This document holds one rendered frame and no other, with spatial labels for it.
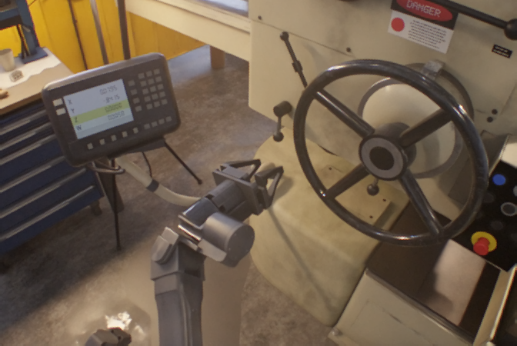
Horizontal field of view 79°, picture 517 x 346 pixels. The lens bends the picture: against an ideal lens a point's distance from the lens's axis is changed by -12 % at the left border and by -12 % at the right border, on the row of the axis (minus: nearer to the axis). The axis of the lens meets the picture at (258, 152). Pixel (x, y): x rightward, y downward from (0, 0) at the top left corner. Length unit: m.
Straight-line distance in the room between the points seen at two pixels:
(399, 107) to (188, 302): 0.50
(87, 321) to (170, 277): 1.47
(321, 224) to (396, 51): 0.83
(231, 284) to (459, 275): 1.10
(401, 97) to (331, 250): 0.82
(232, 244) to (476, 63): 0.56
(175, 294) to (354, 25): 0.65
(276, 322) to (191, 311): 1.33
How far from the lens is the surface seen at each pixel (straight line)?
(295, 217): 1.43
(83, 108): 0.96
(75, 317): 2.03
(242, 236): 0.52
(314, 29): 0.89
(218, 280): 1.95
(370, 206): 1.51
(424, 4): 0.75
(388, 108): 0.71
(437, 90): 0.53
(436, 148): 0.72
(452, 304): 1.40
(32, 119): 1.77
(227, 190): 0.59
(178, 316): 0.54
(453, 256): 1.52
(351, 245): 1.40
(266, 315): 1.86
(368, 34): 0.82
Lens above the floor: 1.72
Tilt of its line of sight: 41 degrees down
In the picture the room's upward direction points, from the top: 3 degrees clockwise
